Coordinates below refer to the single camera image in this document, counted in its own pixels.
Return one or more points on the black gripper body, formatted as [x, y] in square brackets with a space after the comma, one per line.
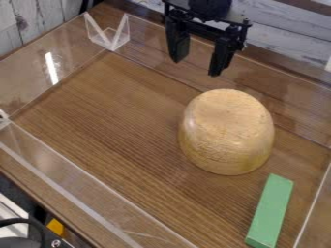
[211, 19]

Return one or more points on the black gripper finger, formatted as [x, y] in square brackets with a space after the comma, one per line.
[178, 39]
[222, 56]

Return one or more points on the green rectangular block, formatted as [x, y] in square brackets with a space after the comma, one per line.
[267, 221]

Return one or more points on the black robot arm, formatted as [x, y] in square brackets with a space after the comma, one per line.
[211, 20]

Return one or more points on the upside-down wooden brown bowl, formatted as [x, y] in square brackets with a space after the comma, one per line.
[226, 132]

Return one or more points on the yellow label black device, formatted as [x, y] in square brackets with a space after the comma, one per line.
[51, 227]

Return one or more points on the clear acrylic corner bracket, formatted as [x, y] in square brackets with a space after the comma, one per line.
[108, 38]

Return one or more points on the clear acrylic enclosure wall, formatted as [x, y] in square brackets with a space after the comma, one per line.
[88, 142]

